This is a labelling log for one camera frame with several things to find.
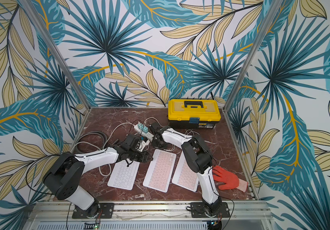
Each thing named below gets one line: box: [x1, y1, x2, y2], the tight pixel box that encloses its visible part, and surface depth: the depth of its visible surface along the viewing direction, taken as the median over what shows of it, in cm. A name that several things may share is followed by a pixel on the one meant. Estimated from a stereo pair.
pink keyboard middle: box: [142, 149, 177, 193], surface depth 88 cm
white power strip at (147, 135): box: [133, 124, 154, 142], surface depth 103 cm
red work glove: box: [212, 165, 249, 193], surface depth 85 cm
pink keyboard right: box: [171, 150, 200, 193], surface depth 86 cm
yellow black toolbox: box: [167, 99, 222, 129], surface depth 99 cm
